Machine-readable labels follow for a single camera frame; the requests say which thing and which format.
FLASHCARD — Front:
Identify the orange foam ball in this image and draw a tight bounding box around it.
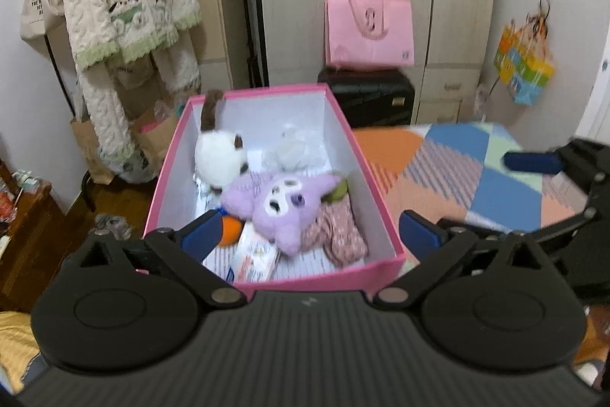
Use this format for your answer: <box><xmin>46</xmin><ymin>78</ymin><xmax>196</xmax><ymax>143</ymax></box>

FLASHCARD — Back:
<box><xmin>218</xmin><ymin>216</ymin><xmax>243</xmax><ymax>248</ymax></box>

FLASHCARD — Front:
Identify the small white tissue pack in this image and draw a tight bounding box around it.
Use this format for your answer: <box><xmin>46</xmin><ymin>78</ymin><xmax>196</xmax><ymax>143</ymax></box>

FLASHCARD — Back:
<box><xmin>226</xmin><ymin>221</ymin><xmax>280</xmax><ymax>283</ymax></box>

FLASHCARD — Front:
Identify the white brown plush toy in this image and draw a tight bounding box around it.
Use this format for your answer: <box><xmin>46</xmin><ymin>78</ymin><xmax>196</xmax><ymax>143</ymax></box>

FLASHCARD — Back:
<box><xmin>194</xmin><ymin>89</ymin><xmax>248</xmax><ymax>194</ymax></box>

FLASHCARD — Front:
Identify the pink floral cloth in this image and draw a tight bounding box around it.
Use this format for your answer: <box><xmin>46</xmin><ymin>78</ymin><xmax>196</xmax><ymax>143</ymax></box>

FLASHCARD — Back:
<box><xmin>301</xmin><ymin>195</ymin><xmax>368</xmax><ymax>267</ymax></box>

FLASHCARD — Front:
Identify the purple plush toy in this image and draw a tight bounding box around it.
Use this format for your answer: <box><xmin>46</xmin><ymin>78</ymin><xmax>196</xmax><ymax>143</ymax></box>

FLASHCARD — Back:
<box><xmin>220</xmin><ymin>171</ymin><xmax>342</xmax><ymax>257</ymax></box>

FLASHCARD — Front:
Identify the green foam ball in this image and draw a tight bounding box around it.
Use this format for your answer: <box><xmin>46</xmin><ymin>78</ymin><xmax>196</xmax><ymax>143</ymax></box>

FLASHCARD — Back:
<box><xmin>323</xmin><ymin>179</ymin><xmax>348</xmax><ymax>203</ymax></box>

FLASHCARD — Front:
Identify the white mesh bath pouf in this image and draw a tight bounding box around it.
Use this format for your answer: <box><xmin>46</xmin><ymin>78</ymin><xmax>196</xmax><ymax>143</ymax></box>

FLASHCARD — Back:
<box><xmin>263</xmin><ymin>127</ymin><xmax>318</xmax><ymax>171</ymax></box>

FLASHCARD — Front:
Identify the colourful patchwork table cover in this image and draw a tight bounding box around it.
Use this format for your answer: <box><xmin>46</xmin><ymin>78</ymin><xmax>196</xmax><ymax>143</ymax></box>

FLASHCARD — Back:
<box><xmin>352</xmin><ymin>121</ymin><xmax>592</xmax><ymax>265</ymax></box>

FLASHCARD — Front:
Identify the colourful gift bag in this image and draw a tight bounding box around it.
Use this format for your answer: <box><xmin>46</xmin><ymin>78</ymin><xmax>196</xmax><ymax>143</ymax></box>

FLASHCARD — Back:
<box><xmin>493</xmin><ymin>0</ymin><xmax>555</xmax><ymax>106</ymax></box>

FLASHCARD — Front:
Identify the brown paper bag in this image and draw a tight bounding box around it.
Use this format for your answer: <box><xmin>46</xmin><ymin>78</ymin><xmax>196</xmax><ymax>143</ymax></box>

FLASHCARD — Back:
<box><xmin>70</xmin><ymin>109</ymin><xmax>178</xmax><ymax>185</ymax></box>

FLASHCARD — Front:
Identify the black clothes rack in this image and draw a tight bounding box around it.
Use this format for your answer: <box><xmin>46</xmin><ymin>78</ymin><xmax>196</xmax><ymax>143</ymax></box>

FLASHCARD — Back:
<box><xmin>26</xmin><ymin>0</ymin><xmax>96</xmax><ymax>213</ymax></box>

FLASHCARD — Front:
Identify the pink cardboard box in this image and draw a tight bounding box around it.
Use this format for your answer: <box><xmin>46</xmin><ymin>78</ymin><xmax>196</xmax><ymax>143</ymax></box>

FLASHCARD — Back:
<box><xmin>147</xmin><ymin>85</ymin><xmax>413</xmax><ymax>294</ymax></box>

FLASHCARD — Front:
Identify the black suitcase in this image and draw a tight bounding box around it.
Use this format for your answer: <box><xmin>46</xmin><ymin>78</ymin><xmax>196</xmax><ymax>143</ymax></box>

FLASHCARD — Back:
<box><xmin>318</xmin><ymin>68</ymin><xmax>416</xmax><ymax>129</ymax></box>

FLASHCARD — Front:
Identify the pink tote bag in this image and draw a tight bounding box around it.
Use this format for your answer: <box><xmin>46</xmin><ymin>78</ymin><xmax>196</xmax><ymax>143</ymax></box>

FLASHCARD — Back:
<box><xmin>325</xmin><ymin>0</ymin><xmax>414</xmax><ymax>71</ymax></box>

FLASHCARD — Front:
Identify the cream knit cardigan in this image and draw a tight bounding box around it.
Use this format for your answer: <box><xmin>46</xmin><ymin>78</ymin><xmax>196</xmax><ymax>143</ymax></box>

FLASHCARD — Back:
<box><xmin>63</xmin><ymin>0</ymin><xmax>202</xmax><ymax>143</ymax></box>

